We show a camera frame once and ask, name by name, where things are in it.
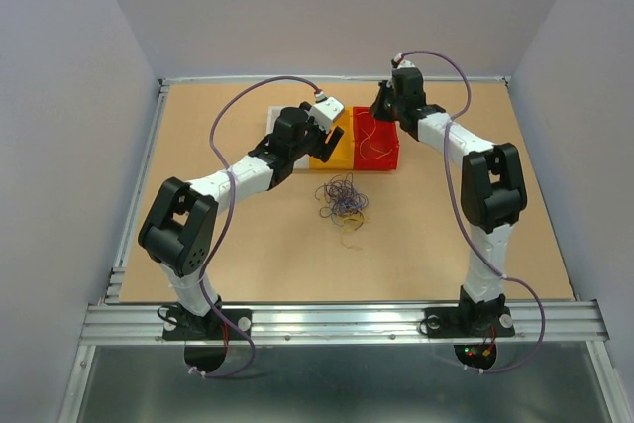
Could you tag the aluminium left side rail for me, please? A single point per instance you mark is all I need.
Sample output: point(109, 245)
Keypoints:
point(128, 238)

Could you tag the white plastic bin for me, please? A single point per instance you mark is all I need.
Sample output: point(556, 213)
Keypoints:
point(273, 118)

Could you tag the red plastic bin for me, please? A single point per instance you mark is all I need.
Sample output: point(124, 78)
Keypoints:
point(376, 142)

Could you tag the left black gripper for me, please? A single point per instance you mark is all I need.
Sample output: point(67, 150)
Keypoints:
point(323, 151)

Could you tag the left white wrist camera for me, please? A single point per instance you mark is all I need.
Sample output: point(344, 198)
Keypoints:
point(325, 111)

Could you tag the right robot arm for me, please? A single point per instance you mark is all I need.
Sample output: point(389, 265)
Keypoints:
point(488, 203)

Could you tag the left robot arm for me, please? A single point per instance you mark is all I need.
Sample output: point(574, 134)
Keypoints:
point(177, 232)

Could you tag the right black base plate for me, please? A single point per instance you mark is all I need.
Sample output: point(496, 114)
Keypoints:
point(450, 323)

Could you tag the yellow plastic bin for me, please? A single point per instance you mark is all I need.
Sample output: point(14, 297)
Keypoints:
point(342, 157)

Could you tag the aluminium front rail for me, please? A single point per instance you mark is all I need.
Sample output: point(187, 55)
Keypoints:
point(328, 324)

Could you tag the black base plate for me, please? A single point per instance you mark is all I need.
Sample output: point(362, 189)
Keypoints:
point(450, 323)
point(180, 325)

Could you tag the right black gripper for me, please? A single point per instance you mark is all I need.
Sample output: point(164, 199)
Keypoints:
point(375, 109)

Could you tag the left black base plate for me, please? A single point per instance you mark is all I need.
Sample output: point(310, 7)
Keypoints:
point(180, 325)

